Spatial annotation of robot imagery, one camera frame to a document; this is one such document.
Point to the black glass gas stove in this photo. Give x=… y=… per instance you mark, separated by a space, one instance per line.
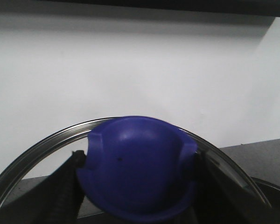
x=271 y=191

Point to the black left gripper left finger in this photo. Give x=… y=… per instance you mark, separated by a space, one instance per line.
x=56 y=200

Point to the glass lid with blue knob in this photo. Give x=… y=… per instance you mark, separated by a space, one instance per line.
x=137 y=169

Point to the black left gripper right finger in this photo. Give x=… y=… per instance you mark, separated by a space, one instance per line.
x=227 y=195

